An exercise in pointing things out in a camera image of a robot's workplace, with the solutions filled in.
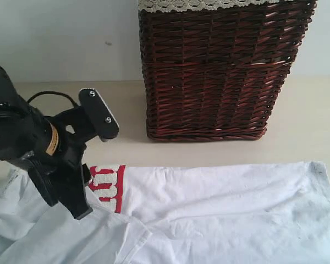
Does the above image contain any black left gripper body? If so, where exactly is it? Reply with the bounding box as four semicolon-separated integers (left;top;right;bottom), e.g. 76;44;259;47
28;107;96;206

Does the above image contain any white t-shirt with red lettering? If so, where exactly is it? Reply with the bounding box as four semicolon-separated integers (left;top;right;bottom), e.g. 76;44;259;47
0;162;330;263

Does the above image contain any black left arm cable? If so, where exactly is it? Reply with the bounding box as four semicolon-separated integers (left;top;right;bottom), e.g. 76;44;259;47
26;91;79;108

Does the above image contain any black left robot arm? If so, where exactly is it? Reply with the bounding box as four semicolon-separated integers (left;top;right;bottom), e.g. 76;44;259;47
0;66;97;220

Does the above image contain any brown wicker basket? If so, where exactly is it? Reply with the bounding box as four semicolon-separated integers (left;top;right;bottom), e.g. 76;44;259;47
138;1;317;141

